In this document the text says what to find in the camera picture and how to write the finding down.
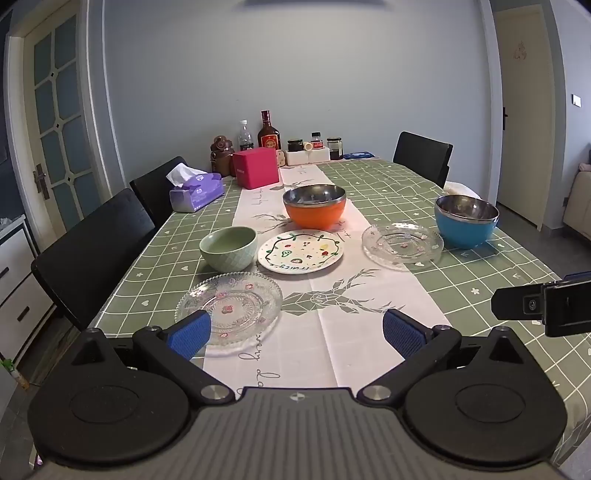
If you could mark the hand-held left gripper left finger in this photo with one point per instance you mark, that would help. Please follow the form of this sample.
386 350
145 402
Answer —
189 334

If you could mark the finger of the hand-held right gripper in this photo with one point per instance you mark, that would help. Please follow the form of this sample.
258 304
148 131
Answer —
517 302

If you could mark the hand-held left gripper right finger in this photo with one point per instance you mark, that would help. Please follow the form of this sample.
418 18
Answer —
404 337

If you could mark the clear glass plate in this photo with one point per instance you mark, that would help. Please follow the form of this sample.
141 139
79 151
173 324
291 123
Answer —
401 247
231 300

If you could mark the green ceramic bowl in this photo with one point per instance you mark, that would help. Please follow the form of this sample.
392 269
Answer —
224 258

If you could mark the blue steel-lined bowl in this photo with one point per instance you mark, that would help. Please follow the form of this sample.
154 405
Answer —
461 235

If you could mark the white painted plate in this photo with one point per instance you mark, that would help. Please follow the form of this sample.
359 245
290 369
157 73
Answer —
300 253

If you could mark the orange steel-lined bowl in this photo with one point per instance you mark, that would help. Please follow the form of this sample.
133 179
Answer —
314 217

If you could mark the pale pink table runner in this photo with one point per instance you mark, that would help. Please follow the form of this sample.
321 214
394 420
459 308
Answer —
332 323

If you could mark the beige sofa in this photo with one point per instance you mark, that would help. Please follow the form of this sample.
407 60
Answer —
579 198

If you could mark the black chair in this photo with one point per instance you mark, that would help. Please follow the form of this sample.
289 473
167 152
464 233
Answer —
422 157
92 258
157 194

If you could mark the purple tissue pack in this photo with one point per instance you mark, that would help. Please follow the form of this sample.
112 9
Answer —
198 191

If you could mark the plain cream door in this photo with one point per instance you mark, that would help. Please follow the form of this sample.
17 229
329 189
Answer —
524 138

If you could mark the white cabinet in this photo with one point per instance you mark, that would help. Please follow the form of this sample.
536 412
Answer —
18 286

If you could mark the pink box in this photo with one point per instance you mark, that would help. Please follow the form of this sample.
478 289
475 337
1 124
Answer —
256 168

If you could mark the brown figurine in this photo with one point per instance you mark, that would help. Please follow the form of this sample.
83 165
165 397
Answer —
221 157

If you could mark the blue packet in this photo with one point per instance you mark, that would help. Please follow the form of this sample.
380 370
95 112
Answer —
358 155

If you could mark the white patterned box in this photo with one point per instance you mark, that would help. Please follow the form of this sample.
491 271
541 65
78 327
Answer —
280 158

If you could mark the glass jar dark contents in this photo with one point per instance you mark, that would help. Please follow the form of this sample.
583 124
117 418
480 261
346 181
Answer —
334 150

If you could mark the clear water bottle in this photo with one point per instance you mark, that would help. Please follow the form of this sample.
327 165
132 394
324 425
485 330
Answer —
246 136

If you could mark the small dark ink bottle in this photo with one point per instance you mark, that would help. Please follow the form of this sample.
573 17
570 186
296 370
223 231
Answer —
316 141

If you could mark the red-label liquor bottle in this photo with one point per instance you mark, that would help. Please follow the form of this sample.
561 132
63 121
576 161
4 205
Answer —
269 134

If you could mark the black-lid jar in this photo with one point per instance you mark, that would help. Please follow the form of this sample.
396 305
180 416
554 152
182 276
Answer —
295 146

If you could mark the pink door sticker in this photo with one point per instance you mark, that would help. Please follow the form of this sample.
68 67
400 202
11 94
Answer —
521 50

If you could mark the glass-paned door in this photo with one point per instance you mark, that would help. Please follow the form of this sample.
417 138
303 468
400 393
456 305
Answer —
60 115

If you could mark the white light switch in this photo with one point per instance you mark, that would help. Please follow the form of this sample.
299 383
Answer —
577 100

